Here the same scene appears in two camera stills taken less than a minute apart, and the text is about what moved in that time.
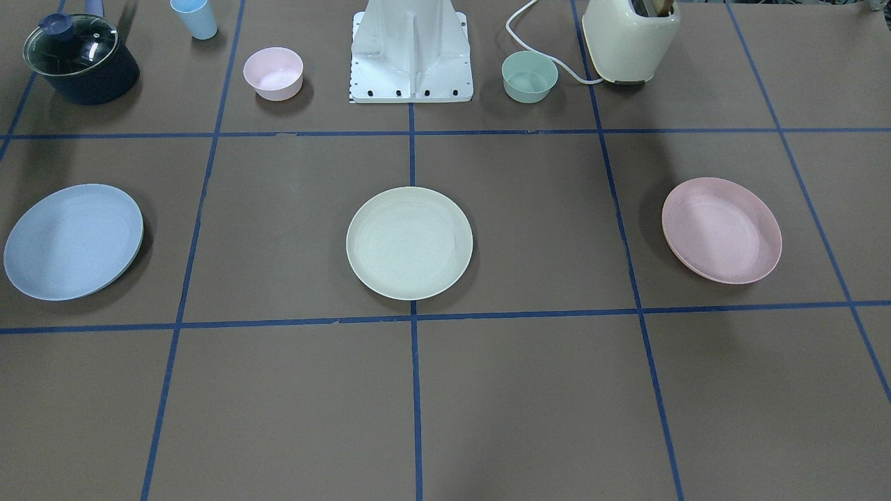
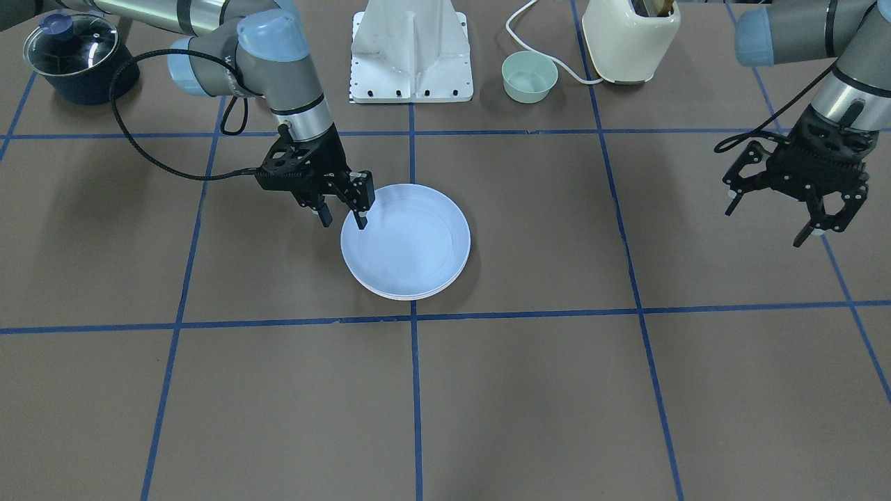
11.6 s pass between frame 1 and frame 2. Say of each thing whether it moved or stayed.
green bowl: stayed
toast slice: stayed
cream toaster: stayed
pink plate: moved
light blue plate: moved
